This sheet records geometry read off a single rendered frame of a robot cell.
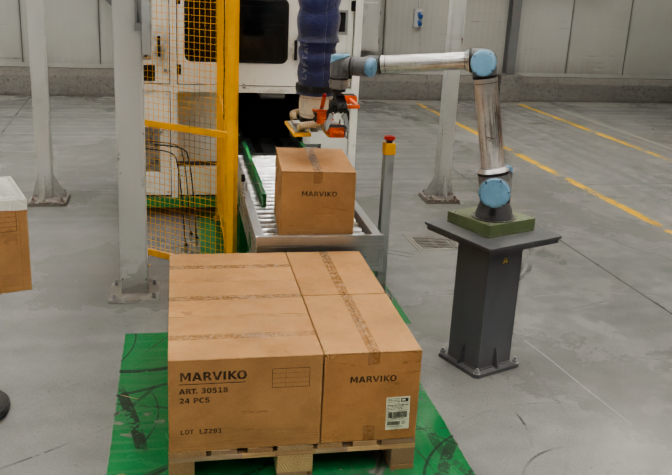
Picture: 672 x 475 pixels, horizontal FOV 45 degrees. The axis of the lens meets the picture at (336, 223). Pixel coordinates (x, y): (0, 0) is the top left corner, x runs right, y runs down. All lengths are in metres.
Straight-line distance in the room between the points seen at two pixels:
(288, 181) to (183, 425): 1.58
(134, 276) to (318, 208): 1.34
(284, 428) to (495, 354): 1.47
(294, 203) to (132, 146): 1.09
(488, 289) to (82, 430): 2.04
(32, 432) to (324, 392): 1.33
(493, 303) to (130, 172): 2.22
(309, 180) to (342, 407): 1.45
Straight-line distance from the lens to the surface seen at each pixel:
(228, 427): 3.32
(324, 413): 3.34
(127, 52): 4.82
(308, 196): 4.36
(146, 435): 3.76
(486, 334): 4.31
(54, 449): 3.74
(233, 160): 4.98
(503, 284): 4.26
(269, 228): 4.66
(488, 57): 3.86
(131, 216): 5.01
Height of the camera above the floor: 1.97
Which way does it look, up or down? 17 degrees down
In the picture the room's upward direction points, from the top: 3 degrees clockwise
